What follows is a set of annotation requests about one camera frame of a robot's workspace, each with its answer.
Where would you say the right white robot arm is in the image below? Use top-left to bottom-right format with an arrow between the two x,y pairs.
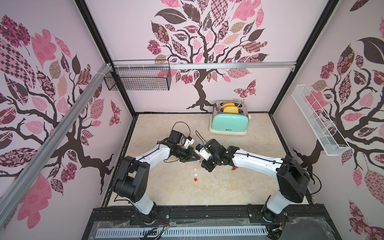
195,139 -> 310,223

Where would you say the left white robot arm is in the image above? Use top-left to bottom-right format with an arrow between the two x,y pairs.
112,130 -> 200,216

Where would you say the mint green toaster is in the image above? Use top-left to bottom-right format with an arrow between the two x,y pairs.
209,100 -> 251,136

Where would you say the toast slice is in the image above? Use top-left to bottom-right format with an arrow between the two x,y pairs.
223,105 -> 240,114

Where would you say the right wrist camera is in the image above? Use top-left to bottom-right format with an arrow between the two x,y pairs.
195,144 -> 211,161

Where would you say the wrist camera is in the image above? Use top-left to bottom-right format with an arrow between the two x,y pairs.
195,144 -> 211,161
183,136 -> 195,149

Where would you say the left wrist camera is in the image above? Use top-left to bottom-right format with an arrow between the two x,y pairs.
183,136 -> 195,149

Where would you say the white slotted cable duct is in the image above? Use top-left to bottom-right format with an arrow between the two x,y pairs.
95,226 -> 268,240

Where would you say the black wire basket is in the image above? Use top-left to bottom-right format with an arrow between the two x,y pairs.
104,59 -> 172,91

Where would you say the aluminium rail back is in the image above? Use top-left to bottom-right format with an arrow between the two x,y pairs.
114,62 -> 297,70

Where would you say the aluminium rail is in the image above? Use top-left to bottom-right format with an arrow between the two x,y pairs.
114,62 -> 297,70
1,63 -> 112,227

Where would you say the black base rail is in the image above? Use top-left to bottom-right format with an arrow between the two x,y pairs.
83,204 -> 340,240

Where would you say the black corner frame post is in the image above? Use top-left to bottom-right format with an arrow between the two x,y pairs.
75,0 -> 137,118

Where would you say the aluminium rail left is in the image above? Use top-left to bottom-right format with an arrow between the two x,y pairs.
1,63 -> 112,227

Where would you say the black right corner post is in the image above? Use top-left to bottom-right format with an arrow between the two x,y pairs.
269,0 -> 341,116

